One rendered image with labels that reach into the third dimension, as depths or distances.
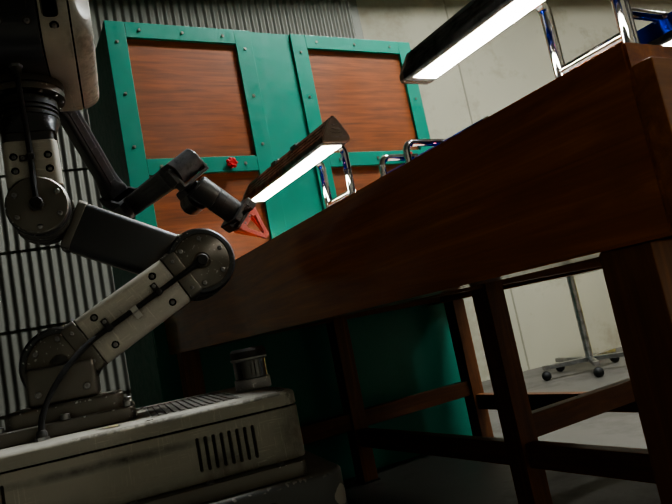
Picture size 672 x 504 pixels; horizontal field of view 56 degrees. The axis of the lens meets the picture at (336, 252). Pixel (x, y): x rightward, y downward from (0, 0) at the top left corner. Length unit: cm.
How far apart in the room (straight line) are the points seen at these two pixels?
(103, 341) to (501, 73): 452
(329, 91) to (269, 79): 27
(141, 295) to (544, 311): 407
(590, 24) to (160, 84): 437
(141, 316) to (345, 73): 187
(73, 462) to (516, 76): 481
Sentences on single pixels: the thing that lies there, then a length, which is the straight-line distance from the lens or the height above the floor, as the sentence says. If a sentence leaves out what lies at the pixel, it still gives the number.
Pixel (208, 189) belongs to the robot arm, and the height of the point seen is 92.
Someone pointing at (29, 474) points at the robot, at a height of 44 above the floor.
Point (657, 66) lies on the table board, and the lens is 65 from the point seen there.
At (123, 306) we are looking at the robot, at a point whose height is 67.
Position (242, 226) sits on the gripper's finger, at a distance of 147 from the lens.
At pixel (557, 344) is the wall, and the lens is 502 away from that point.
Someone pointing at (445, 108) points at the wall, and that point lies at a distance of 494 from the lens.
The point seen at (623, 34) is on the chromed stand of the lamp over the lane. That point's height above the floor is 96.
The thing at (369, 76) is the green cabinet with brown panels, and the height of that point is 162.
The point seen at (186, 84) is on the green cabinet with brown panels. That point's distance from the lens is 250.
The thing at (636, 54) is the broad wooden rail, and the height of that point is 75.
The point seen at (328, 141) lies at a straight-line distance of 167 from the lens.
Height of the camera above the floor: 56
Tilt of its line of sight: 7 degrees up
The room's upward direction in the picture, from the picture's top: 11 degrees counter-clockwise
